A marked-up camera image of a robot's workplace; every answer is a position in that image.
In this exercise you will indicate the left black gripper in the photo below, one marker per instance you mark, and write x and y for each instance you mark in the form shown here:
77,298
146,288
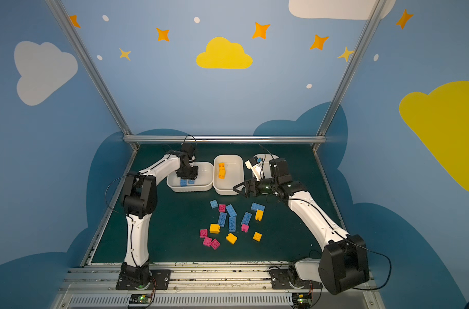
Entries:
187,172

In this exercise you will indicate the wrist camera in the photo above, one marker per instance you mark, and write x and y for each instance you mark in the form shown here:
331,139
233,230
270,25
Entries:
255,164
189,149

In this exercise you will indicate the green circuit board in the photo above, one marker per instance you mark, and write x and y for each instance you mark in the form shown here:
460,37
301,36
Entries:
301,301
140,300

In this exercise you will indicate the white plastic bin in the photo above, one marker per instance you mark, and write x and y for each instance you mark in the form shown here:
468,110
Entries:
234,173
266,166
203,182

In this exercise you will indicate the right white plastic bin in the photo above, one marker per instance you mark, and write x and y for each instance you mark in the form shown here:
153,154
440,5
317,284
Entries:
266,166

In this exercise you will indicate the left green circuit board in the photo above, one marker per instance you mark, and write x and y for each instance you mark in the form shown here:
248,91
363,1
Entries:
140,300

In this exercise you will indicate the aluminium front rail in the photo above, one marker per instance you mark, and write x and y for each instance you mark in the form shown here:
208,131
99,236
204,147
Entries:
231,284

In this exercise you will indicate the middle white plastic bin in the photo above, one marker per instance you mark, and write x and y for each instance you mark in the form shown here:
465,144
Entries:
234,173

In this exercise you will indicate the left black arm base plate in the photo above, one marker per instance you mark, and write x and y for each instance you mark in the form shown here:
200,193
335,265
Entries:
154,279

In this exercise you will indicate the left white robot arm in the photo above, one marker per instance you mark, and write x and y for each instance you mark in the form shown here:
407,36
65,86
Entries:
140,200

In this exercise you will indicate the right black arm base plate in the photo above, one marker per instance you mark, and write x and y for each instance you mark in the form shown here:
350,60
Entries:
285,279

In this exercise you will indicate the left white plastic bin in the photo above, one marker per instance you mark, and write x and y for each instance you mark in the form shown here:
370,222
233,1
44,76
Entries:
203,182

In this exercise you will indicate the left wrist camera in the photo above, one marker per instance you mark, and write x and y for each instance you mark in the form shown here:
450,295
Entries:
189,149

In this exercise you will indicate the right green circuit board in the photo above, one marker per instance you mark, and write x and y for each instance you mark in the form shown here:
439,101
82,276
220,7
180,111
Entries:
301,301

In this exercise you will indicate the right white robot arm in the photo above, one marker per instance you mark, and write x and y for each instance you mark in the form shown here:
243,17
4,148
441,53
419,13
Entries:
344,261

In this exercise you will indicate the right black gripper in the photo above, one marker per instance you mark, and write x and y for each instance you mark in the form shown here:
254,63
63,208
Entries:
252,187

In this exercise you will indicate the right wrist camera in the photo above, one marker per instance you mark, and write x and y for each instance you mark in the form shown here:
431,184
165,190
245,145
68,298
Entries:
255,164

